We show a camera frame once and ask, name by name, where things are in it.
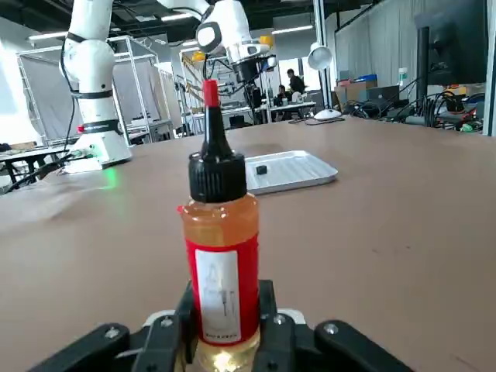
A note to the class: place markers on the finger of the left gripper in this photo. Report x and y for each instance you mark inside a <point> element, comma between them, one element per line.
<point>257,97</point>
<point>250,97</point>

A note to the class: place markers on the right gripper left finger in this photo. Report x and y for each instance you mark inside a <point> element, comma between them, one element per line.
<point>116,345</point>

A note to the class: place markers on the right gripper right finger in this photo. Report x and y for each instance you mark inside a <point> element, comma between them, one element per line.
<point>341,345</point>

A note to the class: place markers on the oil bottle with red label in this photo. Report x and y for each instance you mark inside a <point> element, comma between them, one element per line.
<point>221,252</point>

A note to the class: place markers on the silver ribbed metal tray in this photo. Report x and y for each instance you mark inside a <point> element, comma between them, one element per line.
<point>294,174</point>

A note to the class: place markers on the person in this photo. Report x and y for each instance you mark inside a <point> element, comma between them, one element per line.
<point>282,95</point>
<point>296,81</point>

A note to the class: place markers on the white desk lamp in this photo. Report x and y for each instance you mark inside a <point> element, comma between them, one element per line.
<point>319,56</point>

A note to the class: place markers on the black computer monitor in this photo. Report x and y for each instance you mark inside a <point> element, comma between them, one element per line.
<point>449,38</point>

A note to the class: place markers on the aluminium frame post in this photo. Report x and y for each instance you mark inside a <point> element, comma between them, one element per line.
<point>318,23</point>

